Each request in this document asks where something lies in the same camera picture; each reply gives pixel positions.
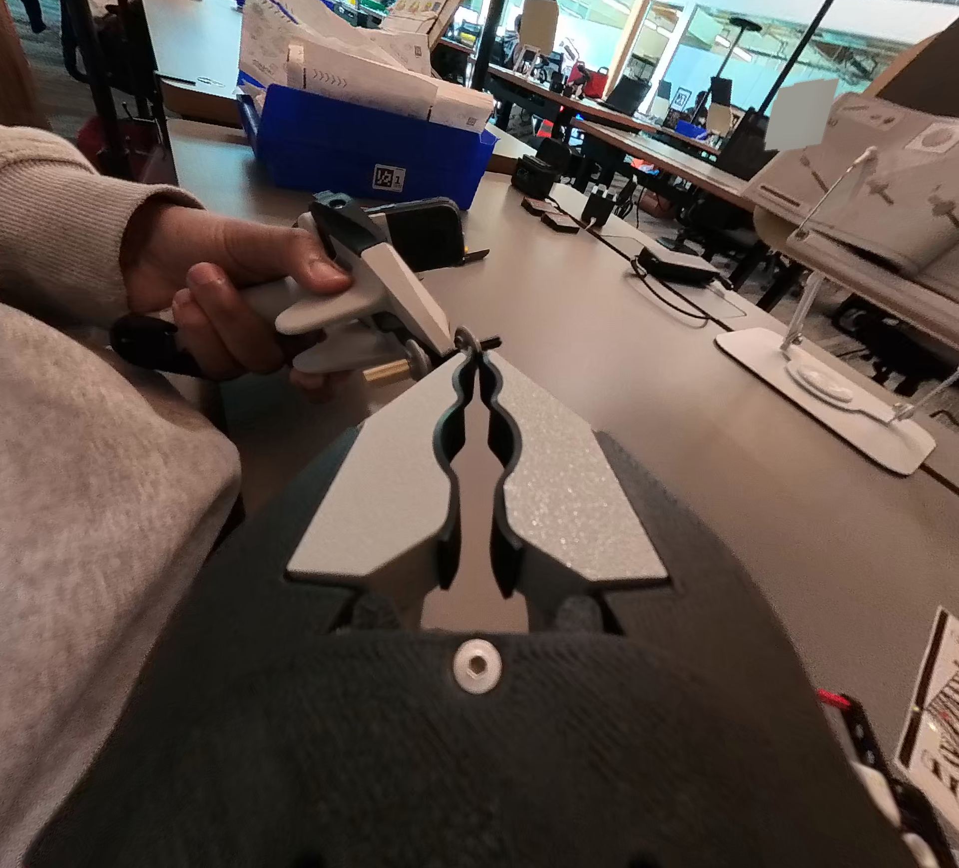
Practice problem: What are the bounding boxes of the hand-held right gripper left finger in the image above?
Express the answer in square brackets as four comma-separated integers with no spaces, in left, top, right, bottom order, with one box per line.
[286,350,475,593]

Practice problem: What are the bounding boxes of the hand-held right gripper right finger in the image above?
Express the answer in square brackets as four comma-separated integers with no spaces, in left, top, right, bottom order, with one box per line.
[481,350,669,598]

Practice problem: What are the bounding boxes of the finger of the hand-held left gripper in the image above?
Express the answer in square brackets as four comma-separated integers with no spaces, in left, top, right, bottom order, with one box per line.
[274,237,456,358]
[292,331,421,382]

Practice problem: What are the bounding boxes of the person's left forearm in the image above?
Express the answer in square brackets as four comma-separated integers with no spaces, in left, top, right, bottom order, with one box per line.
[0,125,203,330]

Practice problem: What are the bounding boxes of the partly built lego model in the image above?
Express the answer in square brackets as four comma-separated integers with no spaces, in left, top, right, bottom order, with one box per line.
[815,688,959,868]

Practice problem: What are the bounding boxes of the lego instruction booklet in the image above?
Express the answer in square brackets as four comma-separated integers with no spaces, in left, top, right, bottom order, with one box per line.
[742,92,959,300]

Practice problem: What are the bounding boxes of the person's left hand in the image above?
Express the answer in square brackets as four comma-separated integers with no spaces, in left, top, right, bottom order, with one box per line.
[120,205,353,405]

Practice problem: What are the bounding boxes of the blue plastic bin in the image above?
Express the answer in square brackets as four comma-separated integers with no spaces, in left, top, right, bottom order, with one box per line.
[238,83,499,211]

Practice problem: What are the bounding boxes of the crumpled white paper bag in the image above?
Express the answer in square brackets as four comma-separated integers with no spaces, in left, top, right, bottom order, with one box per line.
[240,0,432,97]

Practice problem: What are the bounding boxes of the black power bank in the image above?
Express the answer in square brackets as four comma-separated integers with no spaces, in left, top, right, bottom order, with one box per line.
[635,245,722,286]

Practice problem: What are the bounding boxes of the white document stand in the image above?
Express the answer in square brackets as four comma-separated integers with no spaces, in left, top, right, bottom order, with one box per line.
[715,145,959,475]

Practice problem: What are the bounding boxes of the grey zip sweatshirt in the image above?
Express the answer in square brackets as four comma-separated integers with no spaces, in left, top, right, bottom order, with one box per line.
[0,302,244,868]

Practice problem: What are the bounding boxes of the printed sticker sheet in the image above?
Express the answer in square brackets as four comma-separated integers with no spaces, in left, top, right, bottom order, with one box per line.
[895,606,959,794]

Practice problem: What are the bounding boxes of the black cable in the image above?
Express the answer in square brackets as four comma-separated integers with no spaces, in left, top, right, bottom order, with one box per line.
[628,260,739,324]

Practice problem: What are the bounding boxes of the wooden post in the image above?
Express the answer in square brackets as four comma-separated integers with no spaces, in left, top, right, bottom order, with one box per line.
[603,0,675,97]

